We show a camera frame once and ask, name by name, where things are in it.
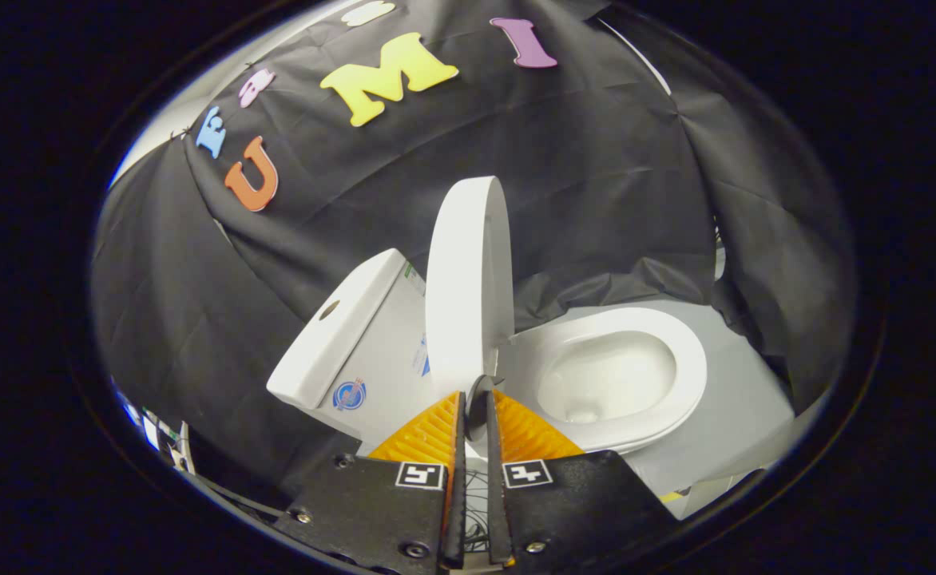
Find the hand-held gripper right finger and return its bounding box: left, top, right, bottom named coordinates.
left=485, top=388, right=681, bottom=569

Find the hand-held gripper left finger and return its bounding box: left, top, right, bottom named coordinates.
left=273, top=391, right=468, bottom=573

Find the white toilet bowl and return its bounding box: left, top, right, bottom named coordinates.
left=576, top=415, right=702, bottom=458

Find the white toilet seat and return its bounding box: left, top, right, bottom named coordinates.
left=500, top=307, right=709, bottom=450

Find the black backdrop cloth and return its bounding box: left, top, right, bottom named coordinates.
left=89, top=0, right=858, bottom=500

